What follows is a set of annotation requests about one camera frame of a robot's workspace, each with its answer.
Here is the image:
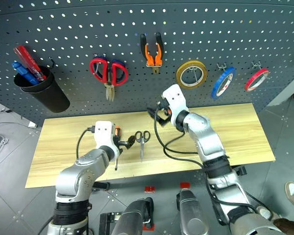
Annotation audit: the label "red handled scissors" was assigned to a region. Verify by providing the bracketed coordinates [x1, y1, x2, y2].
[89, 57, 129, 102]

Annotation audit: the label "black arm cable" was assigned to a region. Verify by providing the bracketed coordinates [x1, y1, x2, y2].
[153, 107, 258, 226]
[75, 126, 97, 160]

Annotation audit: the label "blue tape roll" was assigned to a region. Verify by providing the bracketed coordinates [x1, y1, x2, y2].
[210, 66, 237, 100]

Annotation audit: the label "dark grey metal pegboard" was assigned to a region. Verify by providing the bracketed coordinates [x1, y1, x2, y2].
[0, 0, 294, 128]

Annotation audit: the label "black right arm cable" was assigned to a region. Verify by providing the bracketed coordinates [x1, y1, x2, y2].
[153, 107, 258, 226]

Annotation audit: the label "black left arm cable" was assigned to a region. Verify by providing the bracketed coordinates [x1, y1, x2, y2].
[75, 126, 97, 160]

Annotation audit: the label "red tape roll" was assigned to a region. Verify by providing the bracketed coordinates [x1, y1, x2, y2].
[244, 68, 270, 92]

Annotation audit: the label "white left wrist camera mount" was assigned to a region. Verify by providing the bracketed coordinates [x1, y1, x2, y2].
[94, 120, 120, 158]

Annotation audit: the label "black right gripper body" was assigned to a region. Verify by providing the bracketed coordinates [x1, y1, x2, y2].
[157, 96, 172, 121]

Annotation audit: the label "grey handled scissors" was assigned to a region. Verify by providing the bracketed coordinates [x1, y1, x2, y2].
[134, 130, 151, 163]

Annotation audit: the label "grey shoe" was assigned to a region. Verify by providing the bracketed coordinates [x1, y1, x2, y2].
[256, 206, 273, 220]

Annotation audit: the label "black cup holder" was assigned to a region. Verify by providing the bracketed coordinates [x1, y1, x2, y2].
[13, 65, 71, 114]

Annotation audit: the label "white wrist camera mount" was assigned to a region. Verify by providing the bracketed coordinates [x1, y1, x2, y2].
[161, 84, 190, 118]
[94, 120, 120, 158]

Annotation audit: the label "orange and black screwdriver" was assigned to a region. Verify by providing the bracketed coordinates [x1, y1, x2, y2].
[114, 125, 123, 171]

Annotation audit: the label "brown trouser leg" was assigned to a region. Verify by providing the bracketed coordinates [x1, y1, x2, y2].
[272, 217, 294, 235]

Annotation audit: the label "blue handled tool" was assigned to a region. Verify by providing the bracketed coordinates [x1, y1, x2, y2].
[11, 61, 40, 86]

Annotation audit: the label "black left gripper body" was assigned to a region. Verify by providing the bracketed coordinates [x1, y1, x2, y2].
[112, 135, 127, 158]

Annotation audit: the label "black table clamp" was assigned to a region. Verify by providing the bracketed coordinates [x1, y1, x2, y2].
[231, 164, 247, 176]
[91, 181, 111, 193]

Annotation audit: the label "dark grey rounded shape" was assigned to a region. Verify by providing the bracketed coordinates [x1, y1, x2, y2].
[111, 198, 154, 235]
[175, 188, 211, 235]

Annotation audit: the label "orange and black pliers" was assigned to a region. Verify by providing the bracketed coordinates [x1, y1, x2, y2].
[140, 32, 165, 74]

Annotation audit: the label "yellow tape roll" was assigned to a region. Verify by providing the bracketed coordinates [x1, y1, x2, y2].
[175, 60, 208, 90]

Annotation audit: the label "black metal frame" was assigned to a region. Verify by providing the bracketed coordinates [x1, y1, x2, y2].
[98, 211, 123, 235]

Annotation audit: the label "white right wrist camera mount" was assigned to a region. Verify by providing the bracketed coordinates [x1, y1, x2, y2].
[161, 84, 190, 118]

